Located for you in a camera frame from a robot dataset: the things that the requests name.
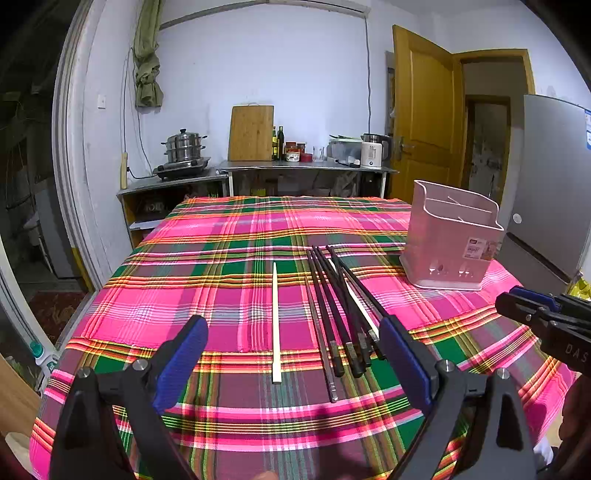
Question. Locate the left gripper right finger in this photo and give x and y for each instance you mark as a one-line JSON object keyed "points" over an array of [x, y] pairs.
{"points": [[498, 443]]}

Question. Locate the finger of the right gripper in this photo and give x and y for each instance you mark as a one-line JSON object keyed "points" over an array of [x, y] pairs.
{"points": [[560, 302], [537, 316]]}

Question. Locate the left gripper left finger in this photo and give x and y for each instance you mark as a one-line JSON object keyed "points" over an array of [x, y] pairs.
{"points": [[87, 444]]}

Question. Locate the pink plastic utensil holder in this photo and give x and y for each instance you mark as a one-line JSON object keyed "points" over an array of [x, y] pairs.
{"points": [[452, 238]]}

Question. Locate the black chopstick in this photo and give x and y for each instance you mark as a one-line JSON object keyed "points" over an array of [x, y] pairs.
{"points": [[356, 332], [375, 308], [330, 287], [329, 333]]}

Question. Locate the silver grey chopstick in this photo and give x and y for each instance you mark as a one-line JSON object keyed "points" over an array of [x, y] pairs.
{"points": [[326, 364]]}

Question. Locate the white chopstick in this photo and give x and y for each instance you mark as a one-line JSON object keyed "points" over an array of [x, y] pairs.
{"points": [[365, 318], [275, 325]]}

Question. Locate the grey refrigerator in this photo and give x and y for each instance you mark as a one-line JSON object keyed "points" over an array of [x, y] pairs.
{"points": [[548, 232]]}

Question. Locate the pink plaid tablecloth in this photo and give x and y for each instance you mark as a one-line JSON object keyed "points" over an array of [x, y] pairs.
{"points": [[257, 400]]}

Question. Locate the low wooden shelf cabinet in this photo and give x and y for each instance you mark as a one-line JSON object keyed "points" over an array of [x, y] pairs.
{"points": [[145, 203]]}

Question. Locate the yellow wooden door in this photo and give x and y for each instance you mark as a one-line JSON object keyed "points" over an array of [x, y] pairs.
{"points": [[428, 114]]}

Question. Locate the grey plastic storage box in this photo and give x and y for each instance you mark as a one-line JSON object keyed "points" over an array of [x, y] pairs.
{"points": [[345, 150]]}

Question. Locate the metal counter table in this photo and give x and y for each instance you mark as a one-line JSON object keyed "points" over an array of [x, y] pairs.
{"points": [[231, 167]]}

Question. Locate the induction cooker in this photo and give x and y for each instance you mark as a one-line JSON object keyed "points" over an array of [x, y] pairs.
{"points": [[181, 169]]}

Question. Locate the red lidded jar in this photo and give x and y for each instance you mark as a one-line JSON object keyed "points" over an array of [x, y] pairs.
{"points": [[292, 152]]}

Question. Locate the stainless steel steamer pot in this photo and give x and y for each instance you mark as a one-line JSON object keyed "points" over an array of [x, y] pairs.
{"points": [[183, 146]]}

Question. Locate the dark oil bottle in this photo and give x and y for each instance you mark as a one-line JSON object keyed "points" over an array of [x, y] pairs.
{"points": [[280, 144]]}

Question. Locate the wooden cutting board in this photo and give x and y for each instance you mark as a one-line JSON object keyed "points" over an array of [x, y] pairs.
{"points": [[251, 133]]}

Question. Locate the green hanging cloth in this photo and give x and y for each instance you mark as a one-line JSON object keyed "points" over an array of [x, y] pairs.
{"points": [[148, 93]]}

